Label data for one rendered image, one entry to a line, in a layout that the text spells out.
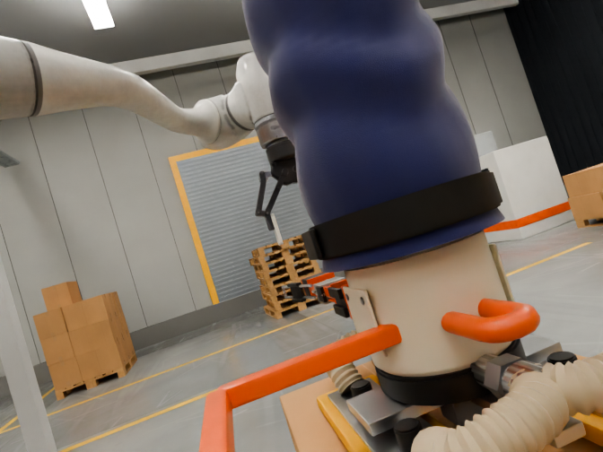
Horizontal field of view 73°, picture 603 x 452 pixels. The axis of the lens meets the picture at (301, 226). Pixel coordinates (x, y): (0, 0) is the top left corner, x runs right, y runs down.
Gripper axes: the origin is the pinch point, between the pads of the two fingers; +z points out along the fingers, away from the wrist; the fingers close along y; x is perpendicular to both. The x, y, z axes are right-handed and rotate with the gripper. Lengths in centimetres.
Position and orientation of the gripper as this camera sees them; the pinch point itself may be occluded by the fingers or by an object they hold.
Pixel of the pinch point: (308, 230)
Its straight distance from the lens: 89.8
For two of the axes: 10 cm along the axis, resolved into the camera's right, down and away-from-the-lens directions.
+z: 3.0, 9.5, -0.3
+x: -1.8, 0.9, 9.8
